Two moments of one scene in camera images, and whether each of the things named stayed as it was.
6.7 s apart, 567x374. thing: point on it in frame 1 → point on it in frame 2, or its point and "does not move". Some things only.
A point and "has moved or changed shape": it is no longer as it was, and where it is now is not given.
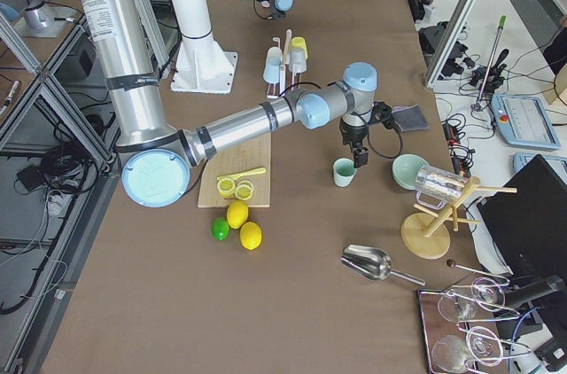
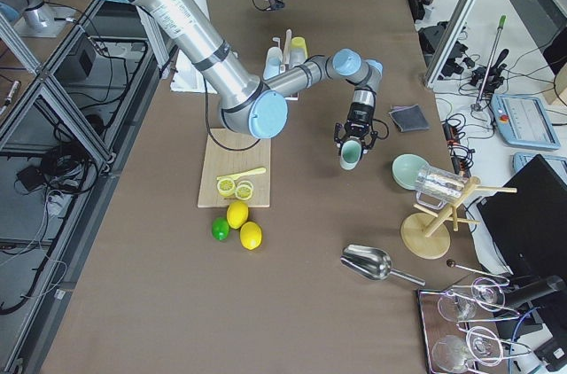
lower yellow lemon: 251,235 does not move
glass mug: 438,187 does not move
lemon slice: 226,186 does not move
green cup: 344,171 has moved or changed shape
